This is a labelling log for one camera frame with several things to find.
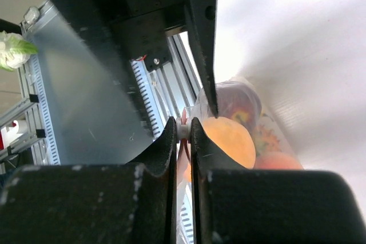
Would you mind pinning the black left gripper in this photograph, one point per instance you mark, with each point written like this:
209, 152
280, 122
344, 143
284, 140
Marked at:
119, 32

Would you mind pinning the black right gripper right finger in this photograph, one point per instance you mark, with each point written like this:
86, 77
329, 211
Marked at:
232, 204

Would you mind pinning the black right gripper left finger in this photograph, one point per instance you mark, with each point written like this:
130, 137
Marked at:
130, 203

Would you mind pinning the pink toy peach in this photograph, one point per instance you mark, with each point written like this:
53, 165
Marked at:
277, 160
232, 138

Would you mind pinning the orange toy pineapple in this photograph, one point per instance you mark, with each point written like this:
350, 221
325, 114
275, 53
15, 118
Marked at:
265, 140

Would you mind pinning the clear pink-dotted zip bag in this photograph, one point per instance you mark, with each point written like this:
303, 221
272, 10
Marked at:
201, 111

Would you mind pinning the dark red toy apple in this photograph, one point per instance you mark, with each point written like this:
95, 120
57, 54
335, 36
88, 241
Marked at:
237, 101

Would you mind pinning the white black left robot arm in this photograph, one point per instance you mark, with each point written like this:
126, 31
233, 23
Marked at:
120, 31

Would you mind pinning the white green toy cabbage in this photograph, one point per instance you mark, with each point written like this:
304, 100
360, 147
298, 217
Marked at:
15, 51

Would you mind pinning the aluminium mounting rail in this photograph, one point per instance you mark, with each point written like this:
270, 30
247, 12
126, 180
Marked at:
175, 85

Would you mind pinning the white slotted cable duct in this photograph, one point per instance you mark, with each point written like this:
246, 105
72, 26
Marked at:
145, 86

